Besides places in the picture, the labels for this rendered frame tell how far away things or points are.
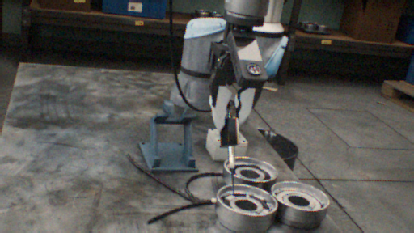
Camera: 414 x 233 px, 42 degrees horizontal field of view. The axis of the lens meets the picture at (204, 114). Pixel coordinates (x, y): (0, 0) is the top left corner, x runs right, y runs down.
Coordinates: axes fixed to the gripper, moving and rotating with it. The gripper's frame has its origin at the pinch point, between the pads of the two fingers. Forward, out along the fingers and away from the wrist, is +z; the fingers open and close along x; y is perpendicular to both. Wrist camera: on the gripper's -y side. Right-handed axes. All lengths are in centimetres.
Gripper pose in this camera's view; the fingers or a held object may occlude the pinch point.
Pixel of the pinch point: (229, 126)
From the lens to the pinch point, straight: 98.4
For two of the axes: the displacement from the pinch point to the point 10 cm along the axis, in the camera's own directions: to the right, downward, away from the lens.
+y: -2.8, -3.7, 8.9
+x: -9.5, -0.4, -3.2
